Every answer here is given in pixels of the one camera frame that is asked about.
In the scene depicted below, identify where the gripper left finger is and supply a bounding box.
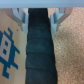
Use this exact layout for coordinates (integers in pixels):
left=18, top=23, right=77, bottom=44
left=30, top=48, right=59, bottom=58
left=11, top=7, right=30, bottom=32

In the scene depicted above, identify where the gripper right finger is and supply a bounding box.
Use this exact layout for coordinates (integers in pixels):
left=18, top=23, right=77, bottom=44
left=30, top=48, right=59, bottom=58
left=49, top=7, right=73, bottom=35

